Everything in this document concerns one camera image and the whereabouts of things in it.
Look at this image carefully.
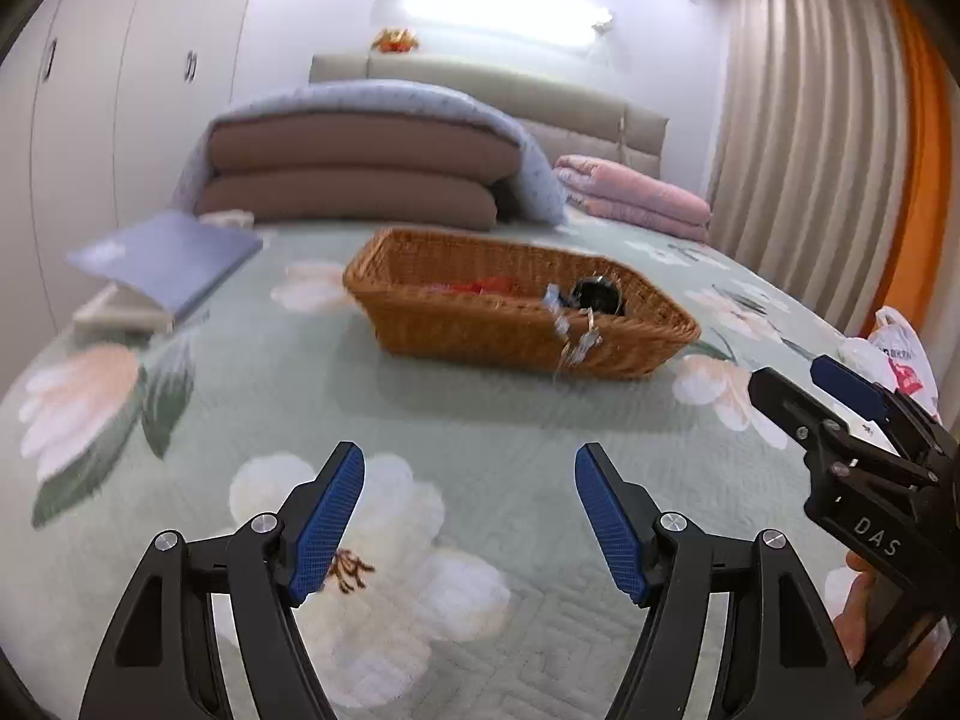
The black wrist watch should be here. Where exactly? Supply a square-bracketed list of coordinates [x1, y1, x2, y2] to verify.
[566, 275, 626, 317]

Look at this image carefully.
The crystal bead bracelet blue tag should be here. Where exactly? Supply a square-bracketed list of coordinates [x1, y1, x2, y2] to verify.
[542, 283, 604, 376]

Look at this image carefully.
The red cord bracelet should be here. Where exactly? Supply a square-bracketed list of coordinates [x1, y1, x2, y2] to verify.
[423, 274, 527, 301]

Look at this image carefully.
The person right hand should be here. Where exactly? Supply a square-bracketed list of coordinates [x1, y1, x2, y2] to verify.
[833, 553, 939, 718]

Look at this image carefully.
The white plastic bag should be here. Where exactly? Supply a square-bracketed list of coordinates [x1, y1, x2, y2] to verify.
[838, 305, 940, 422]

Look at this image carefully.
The beige curtain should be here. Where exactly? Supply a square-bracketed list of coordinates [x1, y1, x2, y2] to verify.
[708, 0, 910, 335]

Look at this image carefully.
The orange curtain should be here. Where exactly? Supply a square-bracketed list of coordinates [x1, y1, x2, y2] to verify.
[861, 0, 953, 337]

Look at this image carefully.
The floral green bedspread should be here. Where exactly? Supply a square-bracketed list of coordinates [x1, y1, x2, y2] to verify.
[2, 215, 856, 718]

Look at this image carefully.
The folded pink quilt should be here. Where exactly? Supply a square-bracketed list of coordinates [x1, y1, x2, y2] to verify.
[553, 154, 711, 242]

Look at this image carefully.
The white book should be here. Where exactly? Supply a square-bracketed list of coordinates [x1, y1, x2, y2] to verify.
[71, 283, 176, 333]

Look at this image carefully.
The blue patterned blanket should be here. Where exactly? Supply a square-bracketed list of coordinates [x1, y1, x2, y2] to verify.
[169, 80, 566, 226]

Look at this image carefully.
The blue book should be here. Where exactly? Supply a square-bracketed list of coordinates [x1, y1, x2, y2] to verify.
[67, 210, 262, 328]

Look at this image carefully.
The beige padded headboard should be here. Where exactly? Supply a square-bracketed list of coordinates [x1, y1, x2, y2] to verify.
[309, 54, 667, 177]

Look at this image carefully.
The brown wicker basket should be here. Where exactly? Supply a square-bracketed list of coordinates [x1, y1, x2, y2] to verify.
[343, 227, 701, 380]

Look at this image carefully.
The cream fluffy cloth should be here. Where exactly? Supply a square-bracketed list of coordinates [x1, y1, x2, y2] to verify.
[199, 210, 254, 229]

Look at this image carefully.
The folded brown duvet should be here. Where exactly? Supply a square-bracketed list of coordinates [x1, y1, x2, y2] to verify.
[195, 112, 521, 231]

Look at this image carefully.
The white wardrobe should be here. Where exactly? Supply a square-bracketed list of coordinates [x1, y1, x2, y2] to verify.
[2, 0, 249, 383]

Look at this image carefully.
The orange plush toy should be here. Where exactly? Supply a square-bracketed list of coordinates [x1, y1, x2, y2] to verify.
[371, 28, 420, 54]

